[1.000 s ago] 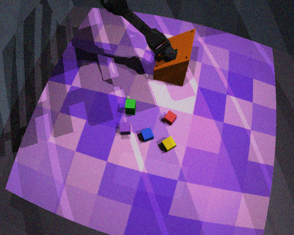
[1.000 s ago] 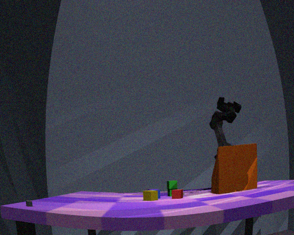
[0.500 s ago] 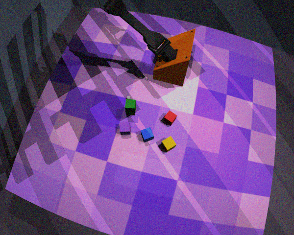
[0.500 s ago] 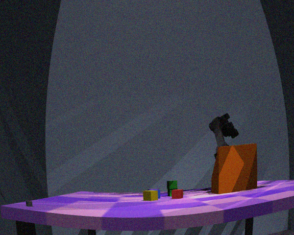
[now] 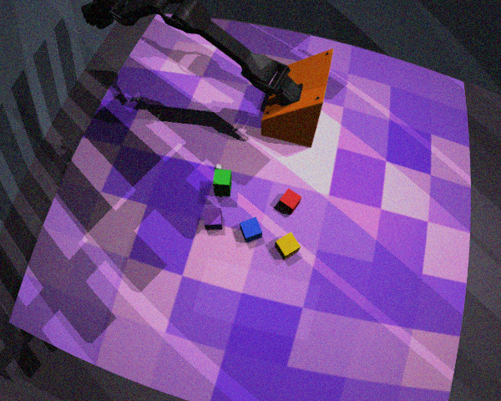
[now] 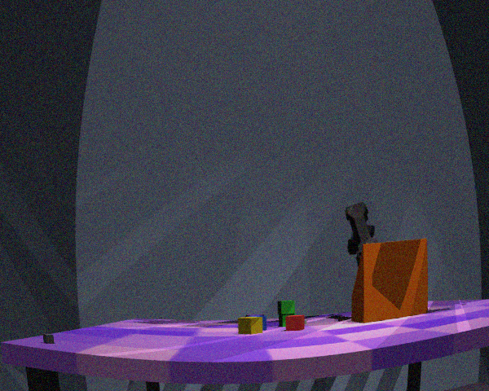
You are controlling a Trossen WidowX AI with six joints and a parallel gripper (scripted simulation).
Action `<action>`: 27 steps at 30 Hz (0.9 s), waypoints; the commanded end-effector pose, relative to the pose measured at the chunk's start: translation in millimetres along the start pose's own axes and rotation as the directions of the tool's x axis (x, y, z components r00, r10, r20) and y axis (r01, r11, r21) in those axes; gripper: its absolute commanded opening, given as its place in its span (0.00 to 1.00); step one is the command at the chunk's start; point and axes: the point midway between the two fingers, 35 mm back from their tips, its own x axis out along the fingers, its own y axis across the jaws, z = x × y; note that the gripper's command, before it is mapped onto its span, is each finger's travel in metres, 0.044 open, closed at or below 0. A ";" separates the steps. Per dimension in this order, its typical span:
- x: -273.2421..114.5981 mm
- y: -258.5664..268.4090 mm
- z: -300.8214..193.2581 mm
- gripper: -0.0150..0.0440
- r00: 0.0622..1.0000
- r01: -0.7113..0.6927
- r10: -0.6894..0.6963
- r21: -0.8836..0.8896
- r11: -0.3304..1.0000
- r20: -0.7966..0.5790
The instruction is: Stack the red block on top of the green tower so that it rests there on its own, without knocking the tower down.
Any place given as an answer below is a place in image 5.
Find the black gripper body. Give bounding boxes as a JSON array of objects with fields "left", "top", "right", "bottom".
[{"left": 96, "top": 4, "right": 114, "bottom": 29}]

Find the blue block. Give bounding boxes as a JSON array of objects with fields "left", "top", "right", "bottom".
[{"left": 240, "top": 217, "right": 262, "bottom": 243}]

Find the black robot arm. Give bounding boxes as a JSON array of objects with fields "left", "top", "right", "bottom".
[{"left": 81, "top": 0, "right": 303, "bottom": 107}]

